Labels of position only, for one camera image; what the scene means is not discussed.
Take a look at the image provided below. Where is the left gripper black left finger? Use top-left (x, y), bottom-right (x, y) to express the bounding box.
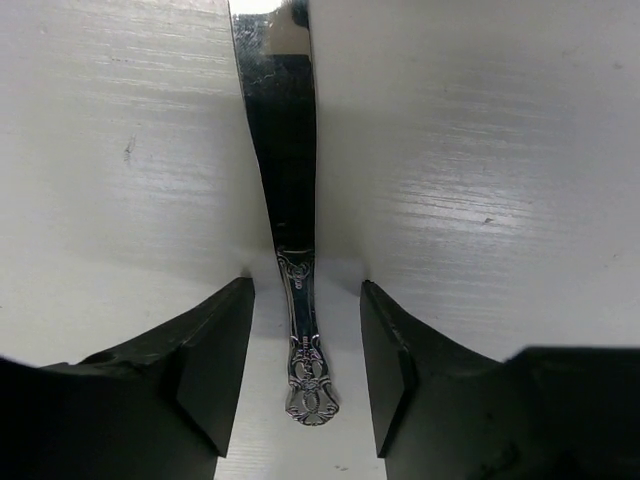
top-left (1, 277), bottom-right (255, 479)

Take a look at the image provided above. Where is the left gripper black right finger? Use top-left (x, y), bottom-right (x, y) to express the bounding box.
top-left (360, 281), bottom-right (639, 479)

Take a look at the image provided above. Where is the silver ornate knife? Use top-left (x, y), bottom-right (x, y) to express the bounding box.
top-left (229, 1), bottom-right (339, 427)

